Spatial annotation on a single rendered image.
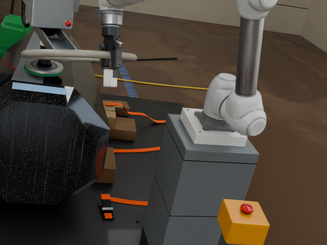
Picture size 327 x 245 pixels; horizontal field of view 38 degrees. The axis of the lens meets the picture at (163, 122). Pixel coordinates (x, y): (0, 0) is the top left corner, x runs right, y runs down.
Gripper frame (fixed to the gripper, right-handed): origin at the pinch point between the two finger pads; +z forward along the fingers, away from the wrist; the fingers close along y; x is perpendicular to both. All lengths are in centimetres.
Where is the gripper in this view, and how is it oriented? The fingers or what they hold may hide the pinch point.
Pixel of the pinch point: (110, 78)
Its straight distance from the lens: 192.3
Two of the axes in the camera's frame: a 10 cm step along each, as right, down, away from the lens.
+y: -6.5, -0.8, 7.5
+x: -7.6, 0.4, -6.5
